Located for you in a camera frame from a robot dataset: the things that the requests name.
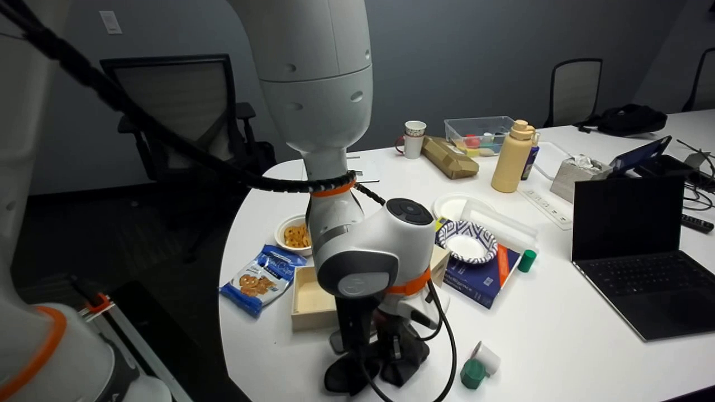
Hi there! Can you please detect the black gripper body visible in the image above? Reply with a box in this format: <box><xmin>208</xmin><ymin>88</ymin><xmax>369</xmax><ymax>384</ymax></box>
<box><xmin>332</xmin><ymin>291</ymin><xmax>424</xmax><ymax>349</ymax></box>

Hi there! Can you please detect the open wooden tray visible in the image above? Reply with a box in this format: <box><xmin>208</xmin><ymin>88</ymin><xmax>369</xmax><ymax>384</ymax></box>
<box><xmin>287</xmin><ymin>263</ymin><xmax>341</xmax><ymax>334</ymax></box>

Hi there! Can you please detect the green hexagonal block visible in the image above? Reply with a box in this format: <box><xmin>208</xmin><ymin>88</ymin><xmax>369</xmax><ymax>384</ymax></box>
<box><xmin>457</xmin><ymin>358</ymin><xmax>490</xmax><ymax>392</ymax></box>

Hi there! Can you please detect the wooden shape sorter box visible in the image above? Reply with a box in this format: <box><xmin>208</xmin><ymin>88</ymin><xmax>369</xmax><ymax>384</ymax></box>
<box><xmin>427</xmin><ymin>242</ymin><xmax>453</xmax><ymax>288</ymax></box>

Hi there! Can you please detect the white bowl with snacks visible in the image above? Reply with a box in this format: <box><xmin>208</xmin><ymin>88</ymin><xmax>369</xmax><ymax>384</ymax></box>
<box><xmin>272</xmin><ymin>212</ymin><xmax>315</xmax><ymax>258</ymax></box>

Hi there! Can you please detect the blue snack bag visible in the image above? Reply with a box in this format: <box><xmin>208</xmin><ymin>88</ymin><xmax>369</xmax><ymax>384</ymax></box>
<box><xmin>218</xmin><ymin>244</ymin><xmax>311</xmax><ymax>319</ymax></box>

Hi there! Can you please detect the patterned paper plate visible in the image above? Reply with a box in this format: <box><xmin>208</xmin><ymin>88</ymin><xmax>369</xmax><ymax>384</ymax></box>
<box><xmin>433</xmin><ymin>219</ymin><xmax>501</xmax><ymax>265</ymax></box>

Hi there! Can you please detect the small green cap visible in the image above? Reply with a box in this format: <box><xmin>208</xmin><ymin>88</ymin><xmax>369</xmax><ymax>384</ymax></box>
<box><xmin>515</xmin><ymin>248</ymin><xmax>539</xmax><ymax>276</ymax></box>

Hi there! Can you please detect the clear plastic lid container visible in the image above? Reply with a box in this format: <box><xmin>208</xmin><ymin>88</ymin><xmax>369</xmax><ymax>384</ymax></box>
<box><xmin>457</xmin><ymin>198</ymin><xmax>540</xmax><ymax>255</ymax></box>

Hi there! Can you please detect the white power strip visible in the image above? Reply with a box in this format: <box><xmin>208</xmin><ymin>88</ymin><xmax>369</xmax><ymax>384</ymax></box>
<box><xmin>524</xmin><ymin>185</ymin><xmax>577</xmax><ymax>231</ymax></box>

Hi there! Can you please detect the tan squeeze bottle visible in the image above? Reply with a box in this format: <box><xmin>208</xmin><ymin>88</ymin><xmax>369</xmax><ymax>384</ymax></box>
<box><xmin>490</xmin><ymin>119</ymin><xmax>540</xmax><ymax>197</ymax></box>

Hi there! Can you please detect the clear plastic bin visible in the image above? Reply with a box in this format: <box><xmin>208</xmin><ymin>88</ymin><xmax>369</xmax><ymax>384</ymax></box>
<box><xmin>442</xmin><ymin>114</ymin><xmax>517</xmax><ymax>158</ymax></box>

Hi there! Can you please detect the white square cup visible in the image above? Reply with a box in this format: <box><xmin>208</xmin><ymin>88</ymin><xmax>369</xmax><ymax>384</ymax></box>
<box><xmin>568</xmin><ymin>158</ymin><xmax>617</xmax><ymax>205</ymax></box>

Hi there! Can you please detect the laptop computer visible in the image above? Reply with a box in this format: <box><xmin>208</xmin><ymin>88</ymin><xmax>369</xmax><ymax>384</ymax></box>
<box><xmin>570</xmin><ymin>174</ymin><xmax>715</xmax><ymax>345</ymax></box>

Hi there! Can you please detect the black mesh office chair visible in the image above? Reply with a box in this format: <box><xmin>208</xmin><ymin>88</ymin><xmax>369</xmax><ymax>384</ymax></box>
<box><xmin>99</xmin><ymin>52</ymin><xmax>259</xmax><ymax>197</ymax></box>
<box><xmin>544</xmin><ymin>56</ymin><xmax>605</xmax><ymax>129</ymax></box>
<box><xmin>678</xmin><ymin>44</ymin><xmax>715</xmax><ymax>114</ymax></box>

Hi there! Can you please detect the black remote control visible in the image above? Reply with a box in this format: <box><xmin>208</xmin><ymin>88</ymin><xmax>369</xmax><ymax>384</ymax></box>
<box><xmin>678</xmin><ymin>212</ymin><xmax>715</xmax><ymax>238</ymax></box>

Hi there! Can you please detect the black backpack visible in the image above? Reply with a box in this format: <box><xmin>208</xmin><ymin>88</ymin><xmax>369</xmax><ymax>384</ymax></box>
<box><xmin>578</xmin><ymin>100</ymin><xmax>669</xmax><ymax>138</ymax></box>

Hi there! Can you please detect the thin black cable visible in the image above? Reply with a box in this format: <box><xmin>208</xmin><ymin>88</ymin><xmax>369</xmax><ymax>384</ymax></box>
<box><xmin>355</xmin><ymin>280</ymin><xmax>461</xmax><ymax>402</ymax></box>

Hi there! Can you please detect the white wall plate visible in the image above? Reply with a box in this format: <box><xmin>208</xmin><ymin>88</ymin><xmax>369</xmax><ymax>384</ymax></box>
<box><xmin>99</xmin><ymin>10</ymin><xmax>125</xmax><ymax>38</ymax></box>

